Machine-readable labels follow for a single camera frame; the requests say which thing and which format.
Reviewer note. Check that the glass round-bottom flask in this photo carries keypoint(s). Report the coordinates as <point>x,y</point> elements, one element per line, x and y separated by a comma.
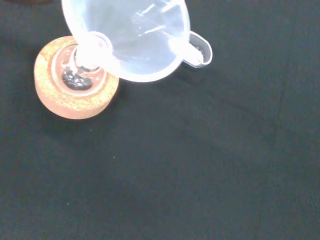
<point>75,80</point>

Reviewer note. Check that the black cloth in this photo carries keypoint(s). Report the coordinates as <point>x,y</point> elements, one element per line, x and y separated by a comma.
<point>200,162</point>

